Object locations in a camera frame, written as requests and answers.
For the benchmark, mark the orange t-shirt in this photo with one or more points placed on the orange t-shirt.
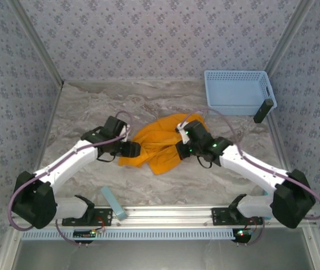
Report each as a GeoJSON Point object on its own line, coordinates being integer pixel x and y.
{"type": "Point", "coordinates": [160, 135]}

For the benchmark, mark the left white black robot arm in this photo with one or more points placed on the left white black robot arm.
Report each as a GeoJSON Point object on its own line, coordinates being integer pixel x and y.
{"type": "Point", "coordinates": [64, 166]}

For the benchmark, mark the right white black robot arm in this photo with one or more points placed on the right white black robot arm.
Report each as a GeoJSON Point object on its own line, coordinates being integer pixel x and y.
{"type": "Point", "coordinates": [247, 168]}

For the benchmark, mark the light blue plastic basket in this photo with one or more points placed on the light blue plastic basket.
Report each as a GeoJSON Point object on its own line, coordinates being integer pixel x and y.
{"type": "Point", "coordinates": [233, 92]}

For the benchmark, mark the black rectangular box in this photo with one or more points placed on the black rectangular box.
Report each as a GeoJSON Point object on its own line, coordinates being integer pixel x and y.
{"type": "Point", "coordinates": [262, 111]}

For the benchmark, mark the light blue flat block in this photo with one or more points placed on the light blue flat block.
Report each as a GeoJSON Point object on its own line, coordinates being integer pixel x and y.
{"type": "Point", "coordinates": [115, 205]}

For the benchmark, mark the right small circuit board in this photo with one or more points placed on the right small circuit board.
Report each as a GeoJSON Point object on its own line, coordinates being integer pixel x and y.
{"type": "Point", "coordinates": [241, 233]}

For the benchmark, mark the small circuit board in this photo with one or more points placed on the small circuit board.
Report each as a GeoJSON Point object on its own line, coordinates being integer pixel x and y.
{"type": "Point", "coordinates": [241, 233]}
{"type": "Point", "coordinates": [84, 233]}

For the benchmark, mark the left small circuit board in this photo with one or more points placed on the left small circuit board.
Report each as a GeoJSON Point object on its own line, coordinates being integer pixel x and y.
{"type": "Point", "coordinates": [84, 233]}

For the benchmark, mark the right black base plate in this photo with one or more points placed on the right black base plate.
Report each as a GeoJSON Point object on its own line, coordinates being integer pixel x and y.
{"type": "Point", "coordinates": [219, 216]}

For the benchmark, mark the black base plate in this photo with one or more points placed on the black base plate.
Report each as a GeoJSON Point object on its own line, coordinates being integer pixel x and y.
{"type": "Point", "coordinates": [219, 216]}
{"type": "Point", "coordinates": [105, 216]}

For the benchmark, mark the aluminium rail frame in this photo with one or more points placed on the aluminium rail frame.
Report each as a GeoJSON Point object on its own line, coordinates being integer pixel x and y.
{"type": "Point", "coordinates": [162, 213]}

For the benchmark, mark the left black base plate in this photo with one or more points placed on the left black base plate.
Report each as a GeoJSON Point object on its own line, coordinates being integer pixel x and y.
{"type": "Point", "coordinates": [105, 216]}

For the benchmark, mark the aluminium frame post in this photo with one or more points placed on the aluminium frame post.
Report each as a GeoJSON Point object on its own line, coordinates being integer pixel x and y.
{"type": "Point", "coordinates": [288, 36]}
{"type": "Point", "coordinates": [38, 45]}

